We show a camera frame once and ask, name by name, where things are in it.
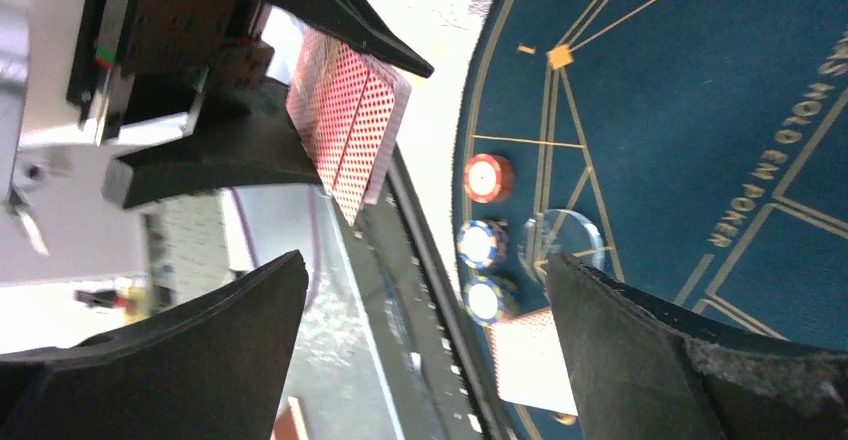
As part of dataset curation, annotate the blue yellow chip stack bottom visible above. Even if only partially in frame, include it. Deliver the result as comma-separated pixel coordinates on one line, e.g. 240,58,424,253
462,275,520,327

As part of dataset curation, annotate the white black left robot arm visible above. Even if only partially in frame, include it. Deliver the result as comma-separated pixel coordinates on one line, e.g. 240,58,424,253
1,0,433,286

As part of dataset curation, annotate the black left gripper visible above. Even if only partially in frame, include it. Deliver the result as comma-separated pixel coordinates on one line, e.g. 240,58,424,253
66,0,434,210

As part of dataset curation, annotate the round dark blue poker mat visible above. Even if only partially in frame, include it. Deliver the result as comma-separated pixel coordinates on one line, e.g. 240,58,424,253
452,0,848,440

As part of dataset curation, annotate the pink card deck box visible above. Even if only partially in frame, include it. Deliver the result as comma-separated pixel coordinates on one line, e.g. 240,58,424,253
286,28,411,225

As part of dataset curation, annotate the red backed card bottom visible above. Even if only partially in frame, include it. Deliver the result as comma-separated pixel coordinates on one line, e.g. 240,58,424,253
490,308,578,417

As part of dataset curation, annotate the clear dealer button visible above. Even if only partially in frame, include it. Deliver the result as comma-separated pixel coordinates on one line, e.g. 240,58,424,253
517,209,606,289

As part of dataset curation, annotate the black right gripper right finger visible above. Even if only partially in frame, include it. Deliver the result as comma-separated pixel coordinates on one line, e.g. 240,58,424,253
546,253,847,439

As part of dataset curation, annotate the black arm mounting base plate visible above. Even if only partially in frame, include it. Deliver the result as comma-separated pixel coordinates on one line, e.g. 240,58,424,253
339,151,514,439

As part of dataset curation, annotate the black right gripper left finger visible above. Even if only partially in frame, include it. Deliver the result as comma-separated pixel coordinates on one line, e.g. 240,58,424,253
1,251,308,439

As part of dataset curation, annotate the red chip stack bottom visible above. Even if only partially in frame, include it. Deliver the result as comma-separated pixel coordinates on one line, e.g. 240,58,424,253
463,153,515,204

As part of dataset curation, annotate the floral patterned tablecloth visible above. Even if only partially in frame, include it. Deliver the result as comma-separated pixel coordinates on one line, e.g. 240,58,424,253
368,0,493,282

